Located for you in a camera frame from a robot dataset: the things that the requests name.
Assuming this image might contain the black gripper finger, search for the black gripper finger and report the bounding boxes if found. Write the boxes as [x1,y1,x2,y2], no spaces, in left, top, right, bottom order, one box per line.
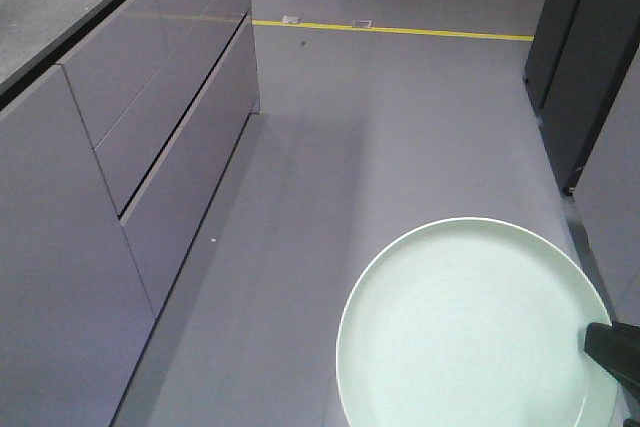
[584,322,639,397]

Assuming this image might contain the light green round plate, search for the light green round plate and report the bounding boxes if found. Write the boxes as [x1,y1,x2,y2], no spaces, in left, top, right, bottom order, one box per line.
[336,217,617,426]

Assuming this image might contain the dark grey tall cabinet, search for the dark grey tall cabinet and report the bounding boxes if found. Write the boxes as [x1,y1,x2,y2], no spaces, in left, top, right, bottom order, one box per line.
[524,0,639,195]

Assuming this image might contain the grey kitchen island cabinet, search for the grey kitchen island cabinet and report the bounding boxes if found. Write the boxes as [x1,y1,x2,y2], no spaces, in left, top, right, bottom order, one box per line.
[1,0,259,426]

